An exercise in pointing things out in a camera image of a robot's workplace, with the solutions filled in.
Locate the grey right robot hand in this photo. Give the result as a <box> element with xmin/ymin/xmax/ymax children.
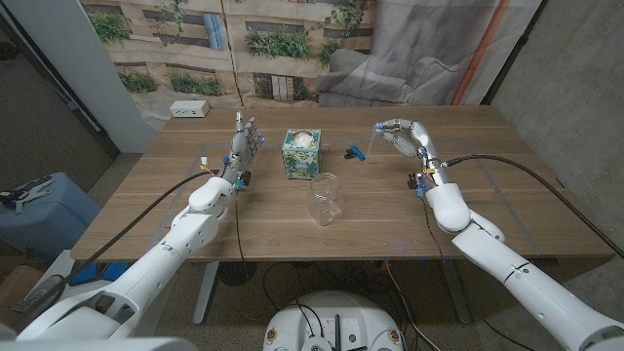
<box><xmin>372</xmin><ymin>118</ymin><xmax>451</xmax><ymax>189</ymax></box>

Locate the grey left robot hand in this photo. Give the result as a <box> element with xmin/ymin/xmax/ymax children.
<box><xmin>217</xmin><ymin>110</ymin><xmax>266</xmax><ymax>192</ymax></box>

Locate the clear plastic pipette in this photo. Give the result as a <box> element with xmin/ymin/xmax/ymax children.
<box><xmin>363</xmin><ymin>128</ymin><xmax>379</xmax><ymax>166</ymax></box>

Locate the teal floral tissue box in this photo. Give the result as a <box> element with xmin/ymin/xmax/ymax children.
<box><xmin>281</xmin><ymin>128</ymin><xmax>323</xmax><ymax>180</ymax></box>

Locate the clear plastic cup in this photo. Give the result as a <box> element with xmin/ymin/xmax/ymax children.
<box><xmin>306</xmin><ymin>172</ymin><xmax>344</xmax><ymax>227</ymax></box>

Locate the grey hand-held gripper tool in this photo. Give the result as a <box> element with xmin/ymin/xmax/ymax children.
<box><xmin>0</xmin><ymin>174</ymin><xmax>56</xmax><ymax>215</ymax></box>

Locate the brown cardboard box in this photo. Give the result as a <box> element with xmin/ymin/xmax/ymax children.
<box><xmin>0</xmin><ymin>265</ymin><xmax>45</xmax><ymax>313</ymax></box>

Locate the white power strip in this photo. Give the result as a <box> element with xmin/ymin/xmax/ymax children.
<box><xmin>169</xmin><ymin>99</ymin><xmax>211</xmax><ymax>119</ymax></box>

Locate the printed fabric backdrop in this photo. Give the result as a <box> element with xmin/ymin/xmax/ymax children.
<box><xmin>80</xmin><ymin>0</ymin><xmax>544</xmax><ymax>132</ymax></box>

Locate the black round perforated disc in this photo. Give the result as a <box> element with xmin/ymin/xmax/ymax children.
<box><xmin>217</xmin><ymin>261</ymin><xmax>258</xmax><ymax>288</ymax></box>

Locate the blue flat panel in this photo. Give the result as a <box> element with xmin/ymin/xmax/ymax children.
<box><xmin>70</xmin><ymin>261</ymin><xmax>131</xmax><ymax>287</ymax></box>

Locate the white robot torso base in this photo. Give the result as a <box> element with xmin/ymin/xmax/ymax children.
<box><xmin>261</xmin><ymin>290</ymin><xmax>406</xmax><ymax>351</ymax></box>

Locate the blue-grey storage case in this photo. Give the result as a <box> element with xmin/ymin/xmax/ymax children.
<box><xmin>0</xmin><ymin>171</ymin><xmax>102</xmax><ymax>264</ymax></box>

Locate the white floor platform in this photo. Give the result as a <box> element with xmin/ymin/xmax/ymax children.
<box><xmin>36</xmin><ymin>250</ymin><xmax>98</xmax><ymax>298</ymax></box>

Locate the grey foot pedal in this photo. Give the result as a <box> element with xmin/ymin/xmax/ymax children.
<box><xmin>12</xmin><ymin>276</ymin><xmax>64</xmax><ymax>313</ymax></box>

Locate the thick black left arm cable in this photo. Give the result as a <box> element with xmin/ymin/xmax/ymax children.
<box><xmin>8</xmin><ymin>169</ymin><xmax>221</xmax><ymax>332</ymax></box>

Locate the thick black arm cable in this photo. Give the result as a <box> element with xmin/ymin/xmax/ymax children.
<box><xmin>8</xmin><ymin>169</ymin><xmax>221</xmax><ymax>332</ymax></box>
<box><xmin>445</xmin><ymin>154</ymin><xmax>624</xmax><ymax>259</ymax></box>

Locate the thin black left wrist cable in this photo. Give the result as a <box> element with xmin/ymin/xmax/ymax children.
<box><xmin>233</xmin><ymin>189</ymin><xmax>248</xmax><ymax>267</ymax></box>

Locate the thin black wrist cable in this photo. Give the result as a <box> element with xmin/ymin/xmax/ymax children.
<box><xmin>233</xmin><ymin>189</ymin><xmax>248</xmax><ymax>267</ymax></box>
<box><xmin>420</xmin><ymin>195</ymin><xmax>540</xmax><ymax>351</ymax></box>

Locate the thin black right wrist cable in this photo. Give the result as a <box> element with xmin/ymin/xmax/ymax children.
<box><xmin>420</xmin><ymin>195</ymin><xmax>540</xmax><ymax>351</ymax></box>

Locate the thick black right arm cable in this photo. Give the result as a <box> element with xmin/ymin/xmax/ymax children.
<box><xmin>445</xmin><ymin>154</ymin><xmax>624</xmax><ymax>259</ymax></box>

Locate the black floor cable tangle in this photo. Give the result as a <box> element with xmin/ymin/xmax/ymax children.
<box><xmin>261</xmin><ymin>260</ymin><xmax>391</xmax><ymax>323</ymax></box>

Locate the grey floor cable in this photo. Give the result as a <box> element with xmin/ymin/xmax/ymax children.
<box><xmin>383</xmin><ymin>260</ymin><xmax>431</xmax><ymax>351</ymax></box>

